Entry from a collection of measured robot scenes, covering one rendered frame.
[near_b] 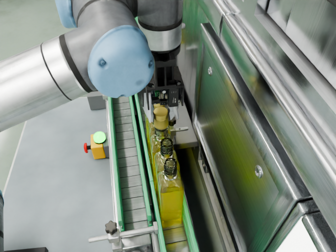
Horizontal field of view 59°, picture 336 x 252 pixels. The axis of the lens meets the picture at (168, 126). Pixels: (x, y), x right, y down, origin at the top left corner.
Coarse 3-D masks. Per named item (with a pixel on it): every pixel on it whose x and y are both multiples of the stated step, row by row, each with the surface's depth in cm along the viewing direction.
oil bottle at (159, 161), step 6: (174, 150) 73; (156, 156) 72; (174, 156) 71; (156, 162) 71; (162, 162) 70; (156, 168) 71; (162, 168) 70; (156, 174) 74; (156, 180) 77; (156, 186) 81; (156, 192) 84
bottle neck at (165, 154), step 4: (164, 140) 68; (168, 140) 68; (160, 144) 67; (164, 144) 69; (168, 144) 69; (172, 144) 67; (160, 148) 68; (164, 148) 67; (168, 148) 67; (172, 148) 68; (164, 152) 68; (168, 152) 68; (164, 156) 69; (168, 156) 69
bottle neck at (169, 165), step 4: (164, 160) 64; (168, 160) 64; (172, 160) 64; (164, 164) 63; (168, 164) 65; (172, 164) 65; (176, 164) 63; (164, 168) 64; (168, 168) 63; (172, 168) 63; (176, 168) 64; (164, 172) 65; (168, 172) 64; (172, 172) 64; (164, 176) 66; (168, 176) 65; (172, 176) 65
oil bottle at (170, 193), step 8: (160, 176) 67; (176, 176) 67; (160, 184) 67; (168, 184) 66; (176, 184) 66; (160, 192) 67; (168, 192) 67; (176, 192) 68; (160, 200) 70; (168, 200) 70; (176, 200) 70; (160, 208) 73; (168, 208) 73; (176, 208) 73; (160, 216) 78; (168, 216) 76; (176, 216) 77; (168, 224) 79; (176, 224) 80
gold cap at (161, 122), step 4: (156, 108) 69; (160, 108) 69; (164, 108) 69; (156, 112) 68; (160, 112) 68; (164, 112) 68; (156, 116) 67; (160, 116) 67; (164, 116) 67; (156, 120) 68; (160, 120) 68; (164, 120) 68; (156, 124) 69; (160, 124) 69; (164, 124) 69; (160, 128) 70; (164, 128) 70
